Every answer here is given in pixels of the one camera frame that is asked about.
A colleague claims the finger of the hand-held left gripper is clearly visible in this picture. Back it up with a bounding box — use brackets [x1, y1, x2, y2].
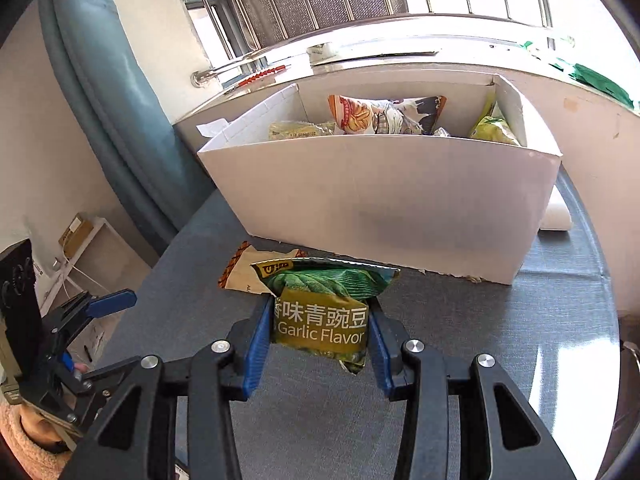
[65, 355, 143, 428]
[42, 289, 138, 356]

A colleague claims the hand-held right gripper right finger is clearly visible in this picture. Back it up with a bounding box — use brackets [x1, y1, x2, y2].
[366, 300, 578, 480]

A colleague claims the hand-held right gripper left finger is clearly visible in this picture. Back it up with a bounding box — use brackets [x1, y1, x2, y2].
[60, 296, 275, 480]

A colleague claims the green pea snack packet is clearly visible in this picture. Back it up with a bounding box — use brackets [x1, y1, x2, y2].
[250, 256, 402, 375]

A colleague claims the orange and white snack packet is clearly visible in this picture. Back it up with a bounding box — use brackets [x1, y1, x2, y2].
[217, 241, 313, 293]

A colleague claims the white cardboard box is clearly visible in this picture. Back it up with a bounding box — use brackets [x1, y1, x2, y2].
[196, 73, 563, 286]

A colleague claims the yellow-green snack packet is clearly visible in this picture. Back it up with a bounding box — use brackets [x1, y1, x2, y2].
[268, 120, 346, 142]

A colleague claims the beige cartoon chip bag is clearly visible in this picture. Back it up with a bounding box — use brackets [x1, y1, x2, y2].
[327, 94, 447, 136]

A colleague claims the yellow snack bag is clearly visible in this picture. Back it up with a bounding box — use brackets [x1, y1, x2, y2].
[468, 92, 523, 147]

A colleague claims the person's left forearm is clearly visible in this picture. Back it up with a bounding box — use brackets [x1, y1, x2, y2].
[0, 400, 76, 480]

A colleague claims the person's left hand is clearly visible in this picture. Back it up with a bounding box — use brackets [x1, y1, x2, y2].
[22, 402, 70, 453]

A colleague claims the white shelf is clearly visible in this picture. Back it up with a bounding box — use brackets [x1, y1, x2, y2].
[37, 215, 151, 361]

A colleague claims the small cardboard box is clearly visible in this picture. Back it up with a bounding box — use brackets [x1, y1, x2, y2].
[57, 214, 96, 260]

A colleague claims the blue curtain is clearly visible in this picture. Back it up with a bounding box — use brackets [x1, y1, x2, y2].
[37, 0, 216, 266]

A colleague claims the red beaded strip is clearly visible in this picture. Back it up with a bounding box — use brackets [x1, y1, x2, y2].
[237, 63, 292, 87]

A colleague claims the metal window guard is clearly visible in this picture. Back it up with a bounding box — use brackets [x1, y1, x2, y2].
[191, 0, 576, 86]

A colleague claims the white jar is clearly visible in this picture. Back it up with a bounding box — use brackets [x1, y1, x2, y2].
[306, 42, 338, 65]

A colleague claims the white windowsill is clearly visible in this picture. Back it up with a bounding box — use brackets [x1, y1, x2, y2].
[172, 20, 640, 126]

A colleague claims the green cloth on sill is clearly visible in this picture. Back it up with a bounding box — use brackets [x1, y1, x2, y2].
[550, 57, 636, 111]

